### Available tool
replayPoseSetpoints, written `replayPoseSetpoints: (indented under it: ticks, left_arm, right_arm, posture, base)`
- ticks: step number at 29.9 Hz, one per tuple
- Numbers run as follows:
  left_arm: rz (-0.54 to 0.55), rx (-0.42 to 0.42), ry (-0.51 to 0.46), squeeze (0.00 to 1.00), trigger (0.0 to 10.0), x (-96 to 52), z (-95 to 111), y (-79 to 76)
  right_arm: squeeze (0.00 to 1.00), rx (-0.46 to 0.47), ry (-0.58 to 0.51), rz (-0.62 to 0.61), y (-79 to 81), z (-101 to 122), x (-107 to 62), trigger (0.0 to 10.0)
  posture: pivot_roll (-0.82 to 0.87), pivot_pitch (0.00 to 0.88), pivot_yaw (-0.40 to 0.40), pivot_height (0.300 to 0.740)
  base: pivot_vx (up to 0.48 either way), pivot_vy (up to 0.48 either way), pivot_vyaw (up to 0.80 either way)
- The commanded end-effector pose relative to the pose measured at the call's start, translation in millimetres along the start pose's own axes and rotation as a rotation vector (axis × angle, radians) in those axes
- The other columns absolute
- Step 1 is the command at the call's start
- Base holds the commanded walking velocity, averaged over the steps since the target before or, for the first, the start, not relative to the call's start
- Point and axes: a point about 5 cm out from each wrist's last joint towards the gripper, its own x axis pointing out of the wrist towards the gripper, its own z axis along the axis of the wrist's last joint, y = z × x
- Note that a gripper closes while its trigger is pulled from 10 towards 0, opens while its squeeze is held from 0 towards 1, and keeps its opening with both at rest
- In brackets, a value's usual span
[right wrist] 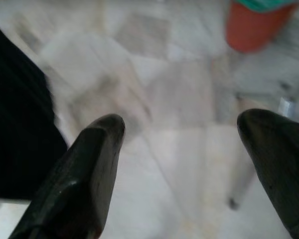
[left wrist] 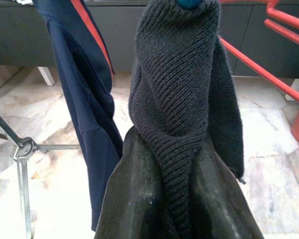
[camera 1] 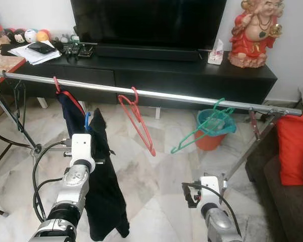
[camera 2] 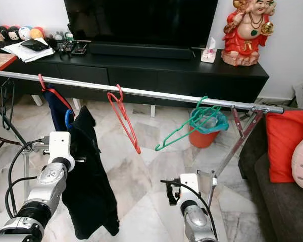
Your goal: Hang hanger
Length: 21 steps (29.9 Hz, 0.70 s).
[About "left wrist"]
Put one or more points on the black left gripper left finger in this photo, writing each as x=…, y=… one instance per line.
x=132, y=194

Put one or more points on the navy blue garment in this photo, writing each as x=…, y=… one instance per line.
x=89, y=112

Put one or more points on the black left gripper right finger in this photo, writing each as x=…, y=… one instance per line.
x=221, y=199

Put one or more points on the black garment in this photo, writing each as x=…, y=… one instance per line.
x=179, y=99

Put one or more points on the red plastic hanger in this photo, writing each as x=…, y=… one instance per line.
x=94, y=32
x=264, y=64

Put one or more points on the silver metal clothes rack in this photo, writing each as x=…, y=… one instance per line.
x=22, y=149

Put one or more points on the black television console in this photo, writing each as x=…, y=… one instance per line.
x=20, y=32

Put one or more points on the blue plastic hanger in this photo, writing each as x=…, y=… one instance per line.
x=188, y=3

